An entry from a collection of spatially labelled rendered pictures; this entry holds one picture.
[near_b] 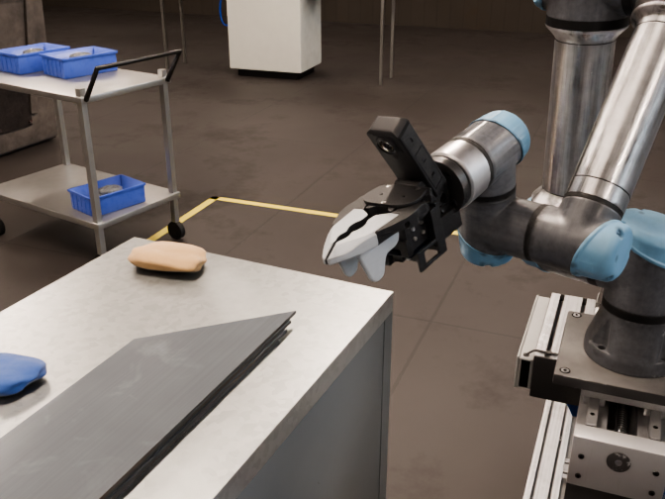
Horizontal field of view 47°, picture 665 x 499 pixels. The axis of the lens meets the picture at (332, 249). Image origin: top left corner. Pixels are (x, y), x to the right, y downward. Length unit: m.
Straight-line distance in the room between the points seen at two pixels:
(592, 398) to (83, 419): 0.77
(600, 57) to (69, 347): 0.93
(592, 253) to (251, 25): 7.56
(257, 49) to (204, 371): 7.33
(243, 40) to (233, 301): 7.12
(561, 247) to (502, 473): 1.79
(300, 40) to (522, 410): 5.83
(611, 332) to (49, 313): 0.95
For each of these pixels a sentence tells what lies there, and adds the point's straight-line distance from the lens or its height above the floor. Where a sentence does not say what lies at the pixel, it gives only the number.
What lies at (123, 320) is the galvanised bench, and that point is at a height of 1.05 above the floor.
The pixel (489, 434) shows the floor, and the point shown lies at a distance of 2.85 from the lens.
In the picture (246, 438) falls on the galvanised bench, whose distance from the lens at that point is 1.08.
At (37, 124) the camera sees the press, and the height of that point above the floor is 0.17.
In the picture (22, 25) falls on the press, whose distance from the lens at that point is 6.23.
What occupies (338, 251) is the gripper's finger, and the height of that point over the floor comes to 1.39.
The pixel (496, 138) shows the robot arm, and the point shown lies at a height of 1.45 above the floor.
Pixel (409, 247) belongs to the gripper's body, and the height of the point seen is 1.37.
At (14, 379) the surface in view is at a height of 1.08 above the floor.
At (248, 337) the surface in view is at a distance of 1.25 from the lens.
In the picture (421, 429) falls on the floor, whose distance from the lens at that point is 2.84.
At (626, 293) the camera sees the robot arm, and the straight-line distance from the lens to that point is 1.26.
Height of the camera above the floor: 1.71
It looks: 24 degrees down
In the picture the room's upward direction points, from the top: straight up
